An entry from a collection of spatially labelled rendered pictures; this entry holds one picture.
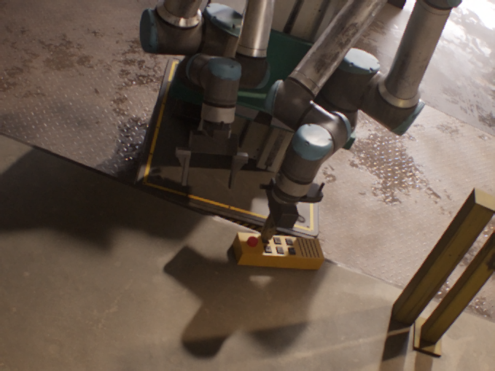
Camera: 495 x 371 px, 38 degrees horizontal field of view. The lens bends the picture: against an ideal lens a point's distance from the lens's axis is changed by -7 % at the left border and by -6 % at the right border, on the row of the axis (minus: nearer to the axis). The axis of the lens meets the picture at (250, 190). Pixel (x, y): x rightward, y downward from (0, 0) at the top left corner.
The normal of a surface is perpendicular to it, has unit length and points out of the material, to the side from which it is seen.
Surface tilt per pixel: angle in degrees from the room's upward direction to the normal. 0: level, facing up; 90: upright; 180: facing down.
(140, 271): 0
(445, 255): 90
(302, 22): 90
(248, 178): 0
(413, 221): 0
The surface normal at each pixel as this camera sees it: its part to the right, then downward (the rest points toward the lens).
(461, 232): -0.18, 0.61
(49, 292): 0.32, -0.71
